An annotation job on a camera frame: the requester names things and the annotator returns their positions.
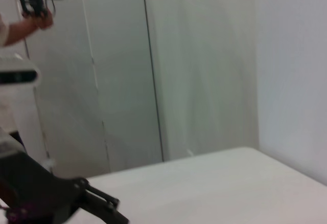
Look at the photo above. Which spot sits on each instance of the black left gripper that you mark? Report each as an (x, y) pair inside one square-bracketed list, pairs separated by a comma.
[(38, 190)]

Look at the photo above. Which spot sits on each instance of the person's bare forearm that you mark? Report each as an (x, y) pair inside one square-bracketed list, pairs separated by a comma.
[(19, 33)]

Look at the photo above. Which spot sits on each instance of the person's bare hand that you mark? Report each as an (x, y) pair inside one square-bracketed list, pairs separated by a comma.
[(42, 20)]

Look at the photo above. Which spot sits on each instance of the white robot head camera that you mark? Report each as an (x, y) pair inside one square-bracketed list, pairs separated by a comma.
[(18, 73)]

